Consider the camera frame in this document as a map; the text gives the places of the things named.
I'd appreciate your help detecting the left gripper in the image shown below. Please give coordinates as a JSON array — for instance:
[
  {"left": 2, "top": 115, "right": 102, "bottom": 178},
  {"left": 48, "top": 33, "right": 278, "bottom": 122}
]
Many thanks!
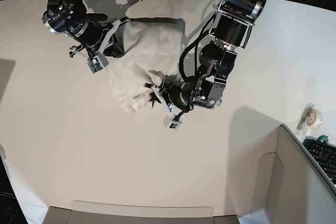
[{"left": 144, "top": 78, "right": 194, "bottom": 131}]

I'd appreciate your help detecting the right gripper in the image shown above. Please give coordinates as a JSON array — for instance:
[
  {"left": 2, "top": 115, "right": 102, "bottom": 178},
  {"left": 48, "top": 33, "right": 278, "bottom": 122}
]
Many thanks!
[{"left": 69, "top": 17, "right": 130, "bottom": 73}]

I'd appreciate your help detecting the white printed t-shirt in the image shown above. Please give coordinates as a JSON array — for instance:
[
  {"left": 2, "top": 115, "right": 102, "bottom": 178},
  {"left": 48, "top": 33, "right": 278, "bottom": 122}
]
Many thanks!
[{"left": 106, "top": 18, "right": 185, "bottom": 113}]

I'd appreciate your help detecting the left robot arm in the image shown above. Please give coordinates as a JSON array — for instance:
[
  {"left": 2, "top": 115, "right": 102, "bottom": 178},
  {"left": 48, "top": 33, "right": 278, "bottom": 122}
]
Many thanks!
[{"left": 145, "top": 0, "right": 266, "bottom": 130}]

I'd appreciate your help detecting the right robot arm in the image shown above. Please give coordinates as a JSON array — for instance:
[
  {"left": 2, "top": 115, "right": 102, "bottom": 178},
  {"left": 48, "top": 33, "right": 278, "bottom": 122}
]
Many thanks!
[{"left": 42, "top": 0, "right": 129, "bottom": 73}]

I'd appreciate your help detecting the clear tape roll dispenser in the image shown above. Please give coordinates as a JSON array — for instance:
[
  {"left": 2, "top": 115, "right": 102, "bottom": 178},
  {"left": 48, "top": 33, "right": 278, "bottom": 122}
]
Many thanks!
[{"left": 297, "top": 102, "right": 323, "bottom": 135}]

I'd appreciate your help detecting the grey cardboard box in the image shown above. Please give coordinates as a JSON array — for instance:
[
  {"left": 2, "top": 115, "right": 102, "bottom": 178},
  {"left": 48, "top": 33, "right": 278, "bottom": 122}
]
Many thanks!
[{"left": 44, "top": 125, "right": 335, "bottom": 223}]

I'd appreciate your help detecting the green tape roll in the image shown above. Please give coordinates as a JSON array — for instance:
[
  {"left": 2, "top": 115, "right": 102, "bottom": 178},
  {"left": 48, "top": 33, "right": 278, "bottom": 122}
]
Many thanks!
[{"left": 317, "top": 135, "right": 329, "bottom": 144}]

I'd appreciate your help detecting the black computer keyboard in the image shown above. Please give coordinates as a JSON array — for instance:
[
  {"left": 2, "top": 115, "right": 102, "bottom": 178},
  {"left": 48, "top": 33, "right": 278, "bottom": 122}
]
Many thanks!
[{"left": 303, "top": 138, "right": 336, "bottom": 185}]

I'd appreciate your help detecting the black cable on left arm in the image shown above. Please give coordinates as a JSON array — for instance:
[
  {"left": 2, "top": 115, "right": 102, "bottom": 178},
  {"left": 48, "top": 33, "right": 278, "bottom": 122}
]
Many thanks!
[{"left": 178, "top": 22, "right": 218, "bottom": 83}]

